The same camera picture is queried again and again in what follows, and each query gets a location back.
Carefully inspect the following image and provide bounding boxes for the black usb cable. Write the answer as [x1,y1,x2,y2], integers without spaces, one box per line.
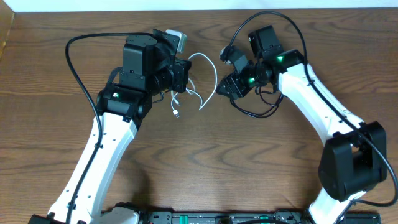
[229,86,284,119]

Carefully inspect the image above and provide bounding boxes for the white usb cable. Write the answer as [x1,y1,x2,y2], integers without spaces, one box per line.
[170,52,218,119]

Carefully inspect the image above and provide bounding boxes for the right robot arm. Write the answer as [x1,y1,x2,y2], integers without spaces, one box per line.
[216,26,387,223]

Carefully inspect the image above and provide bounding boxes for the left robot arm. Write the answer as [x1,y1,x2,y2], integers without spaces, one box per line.
[29,29,192,223]

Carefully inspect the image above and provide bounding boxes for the left camera black cable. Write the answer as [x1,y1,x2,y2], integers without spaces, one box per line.
[63,32,155,224]

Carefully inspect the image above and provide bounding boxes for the camera black cable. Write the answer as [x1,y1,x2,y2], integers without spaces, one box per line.
[63,32,155,224]
[228,11,398,208]

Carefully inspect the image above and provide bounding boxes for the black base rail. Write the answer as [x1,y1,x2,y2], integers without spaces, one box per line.
[102,202,382,224]

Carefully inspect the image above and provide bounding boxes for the right camera black cable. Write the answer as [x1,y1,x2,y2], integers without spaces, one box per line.
[228,11,398,208]

